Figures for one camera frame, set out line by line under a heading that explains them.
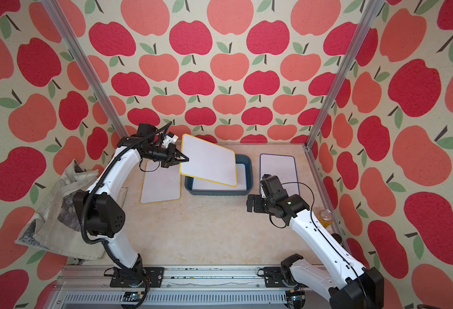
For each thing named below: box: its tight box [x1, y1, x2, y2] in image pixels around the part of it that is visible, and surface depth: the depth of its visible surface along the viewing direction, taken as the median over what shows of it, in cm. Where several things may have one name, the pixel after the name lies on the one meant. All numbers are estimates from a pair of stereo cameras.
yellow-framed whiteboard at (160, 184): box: [139, 159, 182, 205], surface depth 103 cm
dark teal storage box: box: [184, 154, 254, 196], surface depth 101 cm
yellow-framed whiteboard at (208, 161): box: [179, 133, 238, 187], surface depth 97 cm
